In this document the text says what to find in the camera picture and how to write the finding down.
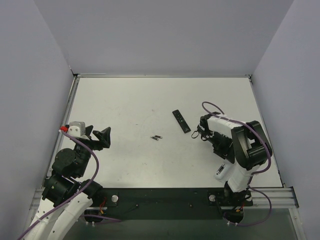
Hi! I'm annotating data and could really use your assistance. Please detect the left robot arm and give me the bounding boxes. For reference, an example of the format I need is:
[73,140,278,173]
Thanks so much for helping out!
[19,121,111,240]

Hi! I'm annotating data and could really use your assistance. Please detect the aluminium frame rail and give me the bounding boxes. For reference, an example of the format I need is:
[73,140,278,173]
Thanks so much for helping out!
[29,187,299,211]

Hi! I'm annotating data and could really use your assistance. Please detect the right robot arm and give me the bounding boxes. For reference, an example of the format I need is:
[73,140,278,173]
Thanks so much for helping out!
[197,114,273,199]

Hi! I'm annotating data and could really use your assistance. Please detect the purple cable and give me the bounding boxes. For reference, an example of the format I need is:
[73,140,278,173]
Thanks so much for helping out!
[16,131,123,240]
[201,101,274,228]

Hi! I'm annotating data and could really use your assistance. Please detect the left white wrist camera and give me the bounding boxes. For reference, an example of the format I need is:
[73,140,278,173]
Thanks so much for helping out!
[60,121,90,140]

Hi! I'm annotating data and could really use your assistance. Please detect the black remote control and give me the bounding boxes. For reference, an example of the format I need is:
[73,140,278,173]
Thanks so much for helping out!
[172,109,191,134]

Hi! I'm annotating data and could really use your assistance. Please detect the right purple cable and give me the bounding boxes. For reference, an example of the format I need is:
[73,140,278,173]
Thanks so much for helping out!
[201,101,274,228]

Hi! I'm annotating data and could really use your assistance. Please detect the white remote control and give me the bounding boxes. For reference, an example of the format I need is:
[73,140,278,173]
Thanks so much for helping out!
[214,163,228,182]

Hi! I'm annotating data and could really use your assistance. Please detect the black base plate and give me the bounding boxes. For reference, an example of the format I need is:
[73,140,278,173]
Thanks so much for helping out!
[84,187,246,223]

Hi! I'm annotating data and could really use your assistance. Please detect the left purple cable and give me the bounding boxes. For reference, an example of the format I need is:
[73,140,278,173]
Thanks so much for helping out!
[16,131,123,240]

